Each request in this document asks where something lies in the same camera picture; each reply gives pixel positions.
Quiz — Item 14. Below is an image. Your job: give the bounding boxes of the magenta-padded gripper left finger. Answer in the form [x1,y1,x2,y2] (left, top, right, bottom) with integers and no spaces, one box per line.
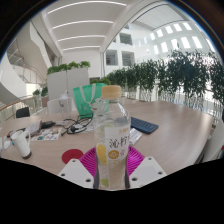
[57,146,100,190]

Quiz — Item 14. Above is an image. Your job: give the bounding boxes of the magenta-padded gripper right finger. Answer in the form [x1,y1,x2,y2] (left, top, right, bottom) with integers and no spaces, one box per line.
[124,145,168,190]

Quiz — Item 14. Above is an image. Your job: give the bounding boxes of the clear drink bottle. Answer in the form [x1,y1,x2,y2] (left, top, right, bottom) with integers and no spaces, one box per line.
[93,84,132,192]

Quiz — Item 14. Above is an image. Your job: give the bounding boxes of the flat round red coaster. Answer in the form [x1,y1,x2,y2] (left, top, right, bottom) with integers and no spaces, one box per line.
[61,148,85,165]

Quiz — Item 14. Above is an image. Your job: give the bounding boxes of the white paper sheet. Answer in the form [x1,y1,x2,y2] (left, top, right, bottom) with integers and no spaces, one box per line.
[129,128,143,145]

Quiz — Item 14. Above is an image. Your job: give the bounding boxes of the dark blue keyboard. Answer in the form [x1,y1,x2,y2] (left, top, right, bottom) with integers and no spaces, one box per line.
[130,116,160,135]

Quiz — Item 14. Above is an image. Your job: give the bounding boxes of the colourful sticker sheet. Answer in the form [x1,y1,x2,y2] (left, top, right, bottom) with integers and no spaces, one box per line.
[30,127,63,142]

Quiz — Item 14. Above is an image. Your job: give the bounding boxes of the clear shaker bottle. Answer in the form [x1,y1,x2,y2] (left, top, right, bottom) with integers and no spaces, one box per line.
[58,93,72,120]

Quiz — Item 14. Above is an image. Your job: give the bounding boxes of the green tote bag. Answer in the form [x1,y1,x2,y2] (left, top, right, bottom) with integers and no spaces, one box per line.
[72,82,108,119]

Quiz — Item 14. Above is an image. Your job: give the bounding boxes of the white cabinet with plants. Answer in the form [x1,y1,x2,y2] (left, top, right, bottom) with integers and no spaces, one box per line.
[46,60,92,101]

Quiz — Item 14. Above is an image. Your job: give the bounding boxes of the row of green plants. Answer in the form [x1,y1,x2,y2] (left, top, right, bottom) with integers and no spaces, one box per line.
[89,49,224,108]

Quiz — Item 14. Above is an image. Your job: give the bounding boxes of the ceiling light strips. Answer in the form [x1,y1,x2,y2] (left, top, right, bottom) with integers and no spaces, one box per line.
[46,0,128,53]

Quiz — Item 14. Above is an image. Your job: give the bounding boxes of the tangled black cables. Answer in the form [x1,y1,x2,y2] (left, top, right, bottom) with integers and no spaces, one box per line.
[60,116,93,136]

